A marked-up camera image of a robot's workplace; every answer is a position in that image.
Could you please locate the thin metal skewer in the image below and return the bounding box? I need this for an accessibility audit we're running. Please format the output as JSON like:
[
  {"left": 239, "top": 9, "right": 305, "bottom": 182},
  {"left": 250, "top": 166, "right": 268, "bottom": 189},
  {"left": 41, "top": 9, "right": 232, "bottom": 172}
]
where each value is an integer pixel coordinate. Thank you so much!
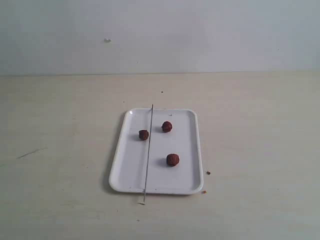
[{"left": 142, "top": 104, "right": 154, "bottom": 205}]

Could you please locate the brown meatball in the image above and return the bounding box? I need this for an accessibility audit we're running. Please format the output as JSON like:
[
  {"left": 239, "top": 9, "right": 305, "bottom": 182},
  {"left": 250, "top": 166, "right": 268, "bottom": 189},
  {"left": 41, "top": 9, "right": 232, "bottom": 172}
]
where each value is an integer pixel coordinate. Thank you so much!
[
  {"left": 138, "top": 129, "right": 149, "bottom": 141},
  {"left": 166, "top": 153, "right": 180, "bottom": 167},
  {"left": 161, "top": 121, "right": 173, "bottom": 133}
]

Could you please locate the brown meatball top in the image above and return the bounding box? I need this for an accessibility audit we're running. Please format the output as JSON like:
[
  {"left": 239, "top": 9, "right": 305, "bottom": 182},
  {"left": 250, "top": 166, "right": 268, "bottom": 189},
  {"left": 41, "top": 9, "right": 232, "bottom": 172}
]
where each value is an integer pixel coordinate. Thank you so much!
[{"left": 161, "top": 121, "right": 173, "bottom": 133}]

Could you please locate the brown meatball bottom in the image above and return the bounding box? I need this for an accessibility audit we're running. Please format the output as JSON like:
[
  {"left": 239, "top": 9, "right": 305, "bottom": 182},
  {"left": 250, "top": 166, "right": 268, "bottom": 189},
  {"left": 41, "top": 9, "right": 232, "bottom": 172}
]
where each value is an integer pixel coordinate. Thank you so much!
[{"left": 166, "top": 153, "right": 180, "bottom": 167}]

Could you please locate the white rectangular plastic tray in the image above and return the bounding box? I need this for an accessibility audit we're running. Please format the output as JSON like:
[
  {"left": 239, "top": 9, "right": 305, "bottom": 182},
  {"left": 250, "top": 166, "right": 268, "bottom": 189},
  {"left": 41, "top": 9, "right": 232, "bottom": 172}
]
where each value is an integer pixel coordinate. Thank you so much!
[{"left": 108, "top": 108, "right": 204, "bottom": 195}]

